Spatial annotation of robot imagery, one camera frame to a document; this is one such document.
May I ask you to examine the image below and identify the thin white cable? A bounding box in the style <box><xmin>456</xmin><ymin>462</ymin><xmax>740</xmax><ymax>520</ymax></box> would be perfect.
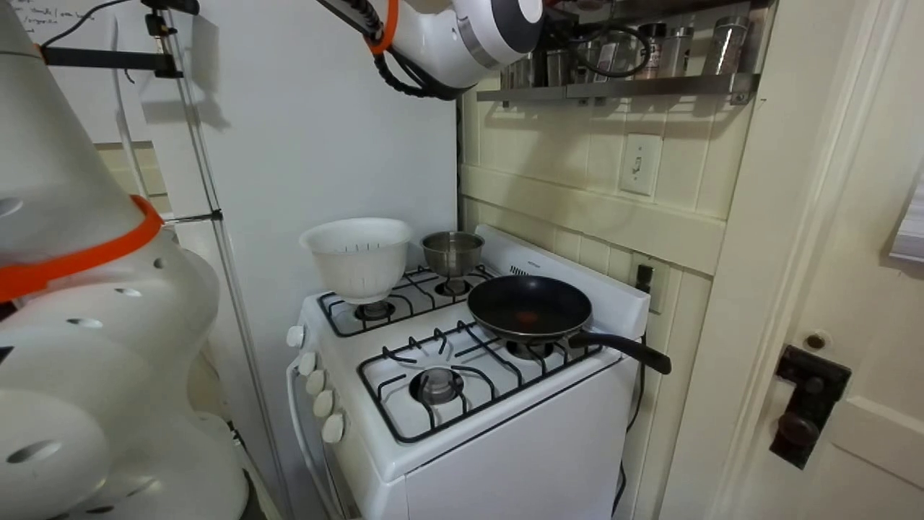
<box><xmin>108</xmin><ymin>17</ymin><xmax>181</xmax><ymax>228</ymax></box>

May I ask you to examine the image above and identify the black frying pan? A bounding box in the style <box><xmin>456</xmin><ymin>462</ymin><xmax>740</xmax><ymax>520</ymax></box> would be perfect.
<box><xmin>466</xmin><ymin>274</ymin><xmax>677</xmax><ymax>378</ymax></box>

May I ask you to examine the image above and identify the orange strap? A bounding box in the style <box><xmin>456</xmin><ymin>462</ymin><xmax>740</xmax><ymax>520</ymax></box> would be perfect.
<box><xmin>0</xmin><ymin>194</ymin><xmax>167</xmax><ymax>304</ymax></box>
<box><xmin>371</xmin><ymin>0</ymin><xmax>404</xmax><ymax>59</ymax></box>

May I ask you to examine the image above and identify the metal stand pole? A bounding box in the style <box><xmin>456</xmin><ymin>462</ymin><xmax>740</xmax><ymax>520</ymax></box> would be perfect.
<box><xmin>142</xmin><ymin>0</ymin><xmax>298</xmax><ymax>520</ymax></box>

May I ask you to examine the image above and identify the white handwritten note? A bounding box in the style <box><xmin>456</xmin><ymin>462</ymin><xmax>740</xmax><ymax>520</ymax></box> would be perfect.
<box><xmin>12</xmin><ymin>0</ymin><xmax>99</xmax><ymax>31</ymax></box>

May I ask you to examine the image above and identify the dark spice glass jar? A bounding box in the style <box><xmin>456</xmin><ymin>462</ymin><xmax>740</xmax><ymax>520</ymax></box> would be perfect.
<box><xmin>707</xmin><ymin>14</ymin><xmax>752</xmax><ymax>82</ymax></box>

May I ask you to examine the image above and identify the beige spice steel-lid jar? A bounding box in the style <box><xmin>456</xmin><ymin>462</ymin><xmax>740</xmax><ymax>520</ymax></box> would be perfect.
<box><xmin>669</xmin><ymin>24</ymin><xmax>700</xmax><ymax>82</ymax></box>

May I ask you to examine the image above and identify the white gas stove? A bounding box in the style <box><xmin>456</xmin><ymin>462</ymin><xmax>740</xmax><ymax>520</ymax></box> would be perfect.
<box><xmin>284</xmin><ymin>225</ymin><xmax>655</xmax><ymax>520</ymax></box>

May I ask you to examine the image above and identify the cream light switch plate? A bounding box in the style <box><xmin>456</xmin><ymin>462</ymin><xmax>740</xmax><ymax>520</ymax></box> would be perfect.
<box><xmin>619</xmin><ymin>134</ymin><xmax>664</xmax><ymax>200</ymax></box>

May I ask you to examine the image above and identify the white colander bowl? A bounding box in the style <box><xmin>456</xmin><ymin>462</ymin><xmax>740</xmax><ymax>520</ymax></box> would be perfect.
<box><xmin>298</xmin><ymin>217</ymin><xmax>420</xmax><ymax>307</ymax></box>

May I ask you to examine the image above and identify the small steel pot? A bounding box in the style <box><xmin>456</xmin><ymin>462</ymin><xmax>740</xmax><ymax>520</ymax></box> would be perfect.
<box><xmin>420</xmin><ymin>228</ymin><xmax>489</xmax><ymax>281</ymax></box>

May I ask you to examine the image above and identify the steel wall spice rack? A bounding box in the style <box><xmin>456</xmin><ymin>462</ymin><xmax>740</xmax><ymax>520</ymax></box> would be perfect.
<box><xmin>474</xmin><ymin>0</ymin><xmax>778</xmax><ymax>106</ymax></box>

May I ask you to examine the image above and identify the thin black wall cable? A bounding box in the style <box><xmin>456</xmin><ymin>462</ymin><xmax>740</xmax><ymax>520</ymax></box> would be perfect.
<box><xmin>38</xmin><ymin>0</ymin><xmax>127</xmax><ymax>51</ymax></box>

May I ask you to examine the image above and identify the white panel door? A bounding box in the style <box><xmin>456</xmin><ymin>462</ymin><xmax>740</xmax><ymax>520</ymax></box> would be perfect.
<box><xmin>740</xmin><ymin>0</ymin><xmax>924</xmax><ymax>520</ymax></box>

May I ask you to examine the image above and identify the white hanging paper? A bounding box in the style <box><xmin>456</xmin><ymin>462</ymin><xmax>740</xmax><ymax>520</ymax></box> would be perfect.
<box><xmin>887</xmin><ymin>163</ymin><xmax>924</xmax><ymax>272</ymax></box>

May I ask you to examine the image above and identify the black door latch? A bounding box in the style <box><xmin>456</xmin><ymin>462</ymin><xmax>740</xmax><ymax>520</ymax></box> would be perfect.
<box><xmin>769</xmin><ymin>330</ymin><xmax>854</xmax><ymax>473</ymax></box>

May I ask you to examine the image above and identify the black boom bar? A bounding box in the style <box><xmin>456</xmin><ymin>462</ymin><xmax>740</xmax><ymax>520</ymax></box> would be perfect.
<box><xmin>38</xmin><ymin>44</ymin><xmax>184</xmax><ymax>82</ymax></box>

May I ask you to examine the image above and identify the black power cord with plug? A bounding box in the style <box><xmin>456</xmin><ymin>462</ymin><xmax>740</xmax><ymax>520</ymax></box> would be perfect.
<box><xmin>609</xmin><ymin>259</ymin><xmax>659</xmax><ymax>518</ymax></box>

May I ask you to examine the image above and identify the black burner grate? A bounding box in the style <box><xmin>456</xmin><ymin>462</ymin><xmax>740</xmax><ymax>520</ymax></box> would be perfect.
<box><xmin>356</xmin><ymin>316</ymin><xmax>600</xmax><ymax>444</ymax></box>
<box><xmin>314</xmin><ymin>262</ymin><xmax>496</xmax><ymax>340</ymax></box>

